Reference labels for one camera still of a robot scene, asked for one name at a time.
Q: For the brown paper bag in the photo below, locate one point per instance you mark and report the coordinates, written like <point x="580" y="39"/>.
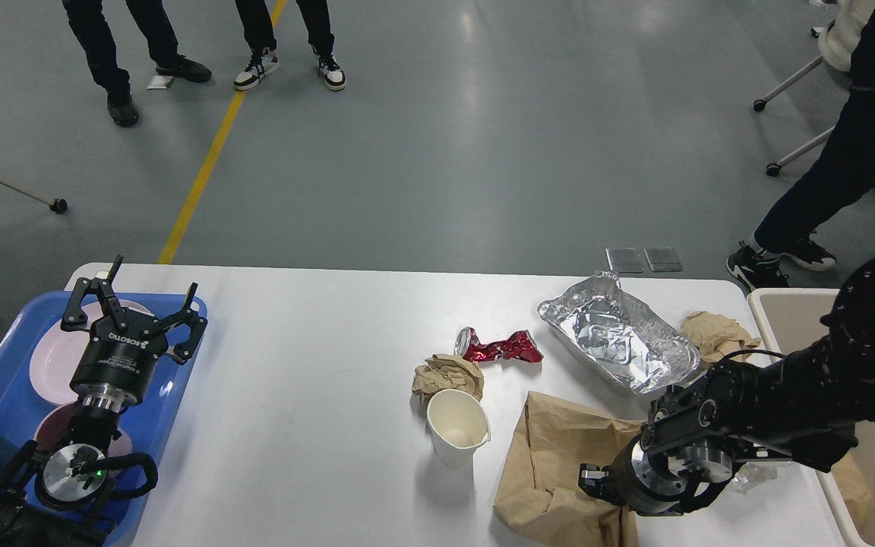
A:
<point x="539" y="495"/>
<point x="852" y="485"/>

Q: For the crumpled aluminium foil tray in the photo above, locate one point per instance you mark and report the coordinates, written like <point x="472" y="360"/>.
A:
<point x="620" y="334"/>

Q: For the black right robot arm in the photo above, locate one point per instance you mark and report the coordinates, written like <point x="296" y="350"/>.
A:
<point x="802" y="408"/>

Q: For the pink plate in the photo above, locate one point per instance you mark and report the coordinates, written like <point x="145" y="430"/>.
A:
<point x="54" y="361"/>

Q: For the crushed red can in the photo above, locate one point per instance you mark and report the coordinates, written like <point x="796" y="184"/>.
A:
<point x="519" y="345"/>

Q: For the metal floor plate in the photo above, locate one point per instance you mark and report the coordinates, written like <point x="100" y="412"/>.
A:
<point x="625" y="260"/>
<point x="663" y="259"/>

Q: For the pink mug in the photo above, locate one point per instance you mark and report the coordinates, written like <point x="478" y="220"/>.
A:
<point x="53" y="428"/>

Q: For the blue plastic tray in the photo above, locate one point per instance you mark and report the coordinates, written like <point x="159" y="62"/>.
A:
<point x="149" y="423"/>

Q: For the crumpled brown paper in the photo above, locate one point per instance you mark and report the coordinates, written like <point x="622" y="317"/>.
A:
<point x="716" y="336"/>

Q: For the white paper cup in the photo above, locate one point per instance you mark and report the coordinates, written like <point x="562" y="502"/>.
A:
<point x="458" y="425"/>

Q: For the person in dark clothes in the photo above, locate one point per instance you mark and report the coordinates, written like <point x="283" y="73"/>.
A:
<point x="843" y="173"/>

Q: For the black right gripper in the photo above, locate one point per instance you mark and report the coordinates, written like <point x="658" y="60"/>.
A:
<point x="669" y="484"/>

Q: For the metal floor plate right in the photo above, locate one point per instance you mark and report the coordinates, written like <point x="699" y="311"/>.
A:
<point x="663" y="259"/>

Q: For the metal floor plate left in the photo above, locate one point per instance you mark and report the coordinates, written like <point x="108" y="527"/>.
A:
<point x="625" y="260"/>

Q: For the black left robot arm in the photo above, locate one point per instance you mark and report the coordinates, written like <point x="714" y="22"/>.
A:
<point x="57" y="498"/>

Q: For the beige plastic bin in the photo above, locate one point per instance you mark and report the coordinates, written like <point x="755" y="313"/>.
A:
<point x="789" y="320"/>

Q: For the crumpled brown paper ball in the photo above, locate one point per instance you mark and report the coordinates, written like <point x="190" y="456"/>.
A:
<point x="442" y="371"/>

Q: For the person in dark trousers left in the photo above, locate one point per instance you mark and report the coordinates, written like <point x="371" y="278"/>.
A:
<point x="91" y="29"/>

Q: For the white office chair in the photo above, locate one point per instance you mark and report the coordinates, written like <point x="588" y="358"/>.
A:
<point x="836" y="42"/>

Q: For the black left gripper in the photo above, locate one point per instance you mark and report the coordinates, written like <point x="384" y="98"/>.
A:
<point x="126" y="362"/>

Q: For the clear plastic wrap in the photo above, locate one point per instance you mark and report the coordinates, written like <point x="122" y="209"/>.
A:
<point x="750" y="475"/>

